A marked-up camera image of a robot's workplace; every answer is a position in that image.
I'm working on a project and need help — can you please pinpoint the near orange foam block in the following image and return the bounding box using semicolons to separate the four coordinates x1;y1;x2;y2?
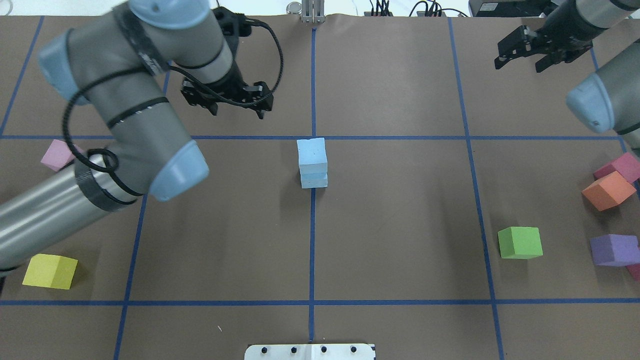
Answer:
582;171;637;212

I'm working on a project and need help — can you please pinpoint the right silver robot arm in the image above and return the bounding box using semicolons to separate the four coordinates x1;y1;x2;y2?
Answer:
494;0;640;155

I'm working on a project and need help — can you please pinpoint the aluminium frame post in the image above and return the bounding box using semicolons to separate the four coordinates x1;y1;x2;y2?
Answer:
300;0;326;24

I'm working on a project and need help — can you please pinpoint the light blue foam block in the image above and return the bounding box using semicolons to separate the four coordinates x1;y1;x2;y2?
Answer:
296;137;329;175
300;172;329;189

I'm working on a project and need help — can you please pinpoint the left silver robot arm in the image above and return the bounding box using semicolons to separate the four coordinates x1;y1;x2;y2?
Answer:
0;0;275;277

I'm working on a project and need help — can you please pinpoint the near green foam block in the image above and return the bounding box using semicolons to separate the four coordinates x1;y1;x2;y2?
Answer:
497;227;544;260

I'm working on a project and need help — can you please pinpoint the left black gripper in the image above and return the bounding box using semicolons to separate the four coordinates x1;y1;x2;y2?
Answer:
181;67;274;120

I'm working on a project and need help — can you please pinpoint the magenta foam block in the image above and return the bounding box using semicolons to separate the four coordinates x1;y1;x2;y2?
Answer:
593;152;640;183
625;263;640;282

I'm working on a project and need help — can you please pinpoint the far yellow foam block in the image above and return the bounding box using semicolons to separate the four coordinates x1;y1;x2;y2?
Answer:
22;253;78;290

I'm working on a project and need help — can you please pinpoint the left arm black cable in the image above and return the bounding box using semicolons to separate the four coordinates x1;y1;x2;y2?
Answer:
62;18;284;197

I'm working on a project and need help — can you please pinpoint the far pink foam block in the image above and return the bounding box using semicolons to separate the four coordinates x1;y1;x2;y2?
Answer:
40;139;76;172

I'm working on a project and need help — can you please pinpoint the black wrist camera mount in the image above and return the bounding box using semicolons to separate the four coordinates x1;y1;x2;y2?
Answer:
212;7;252;56

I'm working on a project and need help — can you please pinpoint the near purple foam block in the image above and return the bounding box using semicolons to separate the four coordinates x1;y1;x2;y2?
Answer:
589;234;640;267

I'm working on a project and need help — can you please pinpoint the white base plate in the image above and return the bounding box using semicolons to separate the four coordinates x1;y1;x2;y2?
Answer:
244;342;377;360

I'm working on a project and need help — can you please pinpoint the near right magenta foam block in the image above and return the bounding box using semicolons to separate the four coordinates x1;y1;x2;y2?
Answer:
593;152;640;183

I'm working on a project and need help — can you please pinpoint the near left magenta foam block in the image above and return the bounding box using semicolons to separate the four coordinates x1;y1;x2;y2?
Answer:
625;263;640;282

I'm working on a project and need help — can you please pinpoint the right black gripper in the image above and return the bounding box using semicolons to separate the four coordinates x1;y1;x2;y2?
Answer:
494;25;594;73

